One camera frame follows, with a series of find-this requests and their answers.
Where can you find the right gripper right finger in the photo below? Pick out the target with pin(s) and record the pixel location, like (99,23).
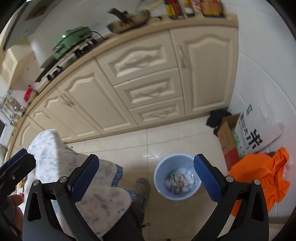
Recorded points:
(251,221)

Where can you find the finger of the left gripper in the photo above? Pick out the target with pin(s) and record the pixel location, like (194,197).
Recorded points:
(13,175)
(16,156)

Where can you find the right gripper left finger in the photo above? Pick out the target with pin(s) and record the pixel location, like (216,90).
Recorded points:
(40,221)

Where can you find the light blue trash bin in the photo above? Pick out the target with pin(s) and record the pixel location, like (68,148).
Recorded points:
(175,177)

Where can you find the left hand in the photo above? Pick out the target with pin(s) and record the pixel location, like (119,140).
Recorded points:
(14,213)

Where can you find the hanging utensil rack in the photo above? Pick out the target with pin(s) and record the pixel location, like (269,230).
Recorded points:
(11,109)

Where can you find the orange plastic bag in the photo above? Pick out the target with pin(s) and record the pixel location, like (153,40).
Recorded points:
(268,170)

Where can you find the red box on counter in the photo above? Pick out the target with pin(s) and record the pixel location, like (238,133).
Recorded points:
(28,93)

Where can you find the cardboard box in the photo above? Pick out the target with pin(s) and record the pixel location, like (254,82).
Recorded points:
(226,140)

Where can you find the cream upper left cabinet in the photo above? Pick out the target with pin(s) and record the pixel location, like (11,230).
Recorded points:
(15,60)

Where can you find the black gas stove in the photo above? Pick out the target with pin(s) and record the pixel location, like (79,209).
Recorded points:
(53,66)

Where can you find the grey shoe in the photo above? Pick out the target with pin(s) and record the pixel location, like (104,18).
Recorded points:
(142,191)

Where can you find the white rice sack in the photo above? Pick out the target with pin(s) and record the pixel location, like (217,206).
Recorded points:
(254,131)

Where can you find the black cloth on floor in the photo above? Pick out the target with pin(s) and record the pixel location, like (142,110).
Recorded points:
(215,119)

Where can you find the green electric cooker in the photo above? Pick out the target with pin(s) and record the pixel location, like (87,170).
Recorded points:
(69,39)

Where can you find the range hood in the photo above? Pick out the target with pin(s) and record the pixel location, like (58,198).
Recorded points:
(25,21)

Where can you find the steel wok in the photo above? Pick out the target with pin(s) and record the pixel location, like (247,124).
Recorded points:
(128,21)

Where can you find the cream lower cabinets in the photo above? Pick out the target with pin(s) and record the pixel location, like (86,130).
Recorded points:
(166,71)

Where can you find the dark sauce bottle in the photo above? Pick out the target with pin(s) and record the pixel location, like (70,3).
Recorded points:
(173,9)

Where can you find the condiment bottles group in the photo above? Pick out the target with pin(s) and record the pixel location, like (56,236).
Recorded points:
(206,8)

